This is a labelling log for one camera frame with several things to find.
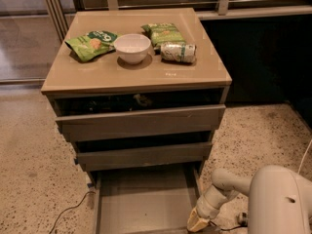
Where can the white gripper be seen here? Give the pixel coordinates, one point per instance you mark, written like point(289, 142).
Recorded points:
point(205, 209)

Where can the grey bottom drawer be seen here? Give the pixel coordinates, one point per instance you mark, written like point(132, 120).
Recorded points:
point(149, 200)

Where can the grey drawer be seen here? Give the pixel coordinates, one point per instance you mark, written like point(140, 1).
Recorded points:
point(142, 123)
point(149, 200)
point(144, 157)

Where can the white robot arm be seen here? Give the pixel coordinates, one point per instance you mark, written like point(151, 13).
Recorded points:
point(280, 201)

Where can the grey middle drawer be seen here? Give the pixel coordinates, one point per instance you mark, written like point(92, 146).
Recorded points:
point(144, 157)

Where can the grey top drawer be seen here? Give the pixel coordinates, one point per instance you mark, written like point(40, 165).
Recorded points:
point(142, 123)

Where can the grey three-drawer cabinet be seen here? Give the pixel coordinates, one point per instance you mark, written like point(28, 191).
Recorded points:
point(108, 84)

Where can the black power strip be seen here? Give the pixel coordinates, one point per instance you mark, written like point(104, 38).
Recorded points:
point(242, 219)

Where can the green white soda can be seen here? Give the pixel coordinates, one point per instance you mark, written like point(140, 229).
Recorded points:
point(178, 52)

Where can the white ceramic bowl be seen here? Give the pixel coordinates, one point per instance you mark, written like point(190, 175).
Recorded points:
point(132, 48)

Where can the green chip bag right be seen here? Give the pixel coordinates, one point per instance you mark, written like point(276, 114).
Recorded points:
point(163, 32)

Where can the green chip bag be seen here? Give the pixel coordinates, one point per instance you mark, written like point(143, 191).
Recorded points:
point(163, 32)
point(92, 44)

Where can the green chip bag left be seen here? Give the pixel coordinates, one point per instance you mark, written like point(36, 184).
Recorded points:
point(92, 44)

